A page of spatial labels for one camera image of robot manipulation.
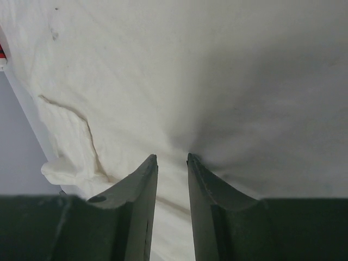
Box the red white folded shirt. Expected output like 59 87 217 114
0 27 10 71

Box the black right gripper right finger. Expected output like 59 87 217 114
187 154 347 260

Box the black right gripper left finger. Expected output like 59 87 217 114
1 154 158 260

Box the cream white t shirt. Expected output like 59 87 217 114
1 1 347 260

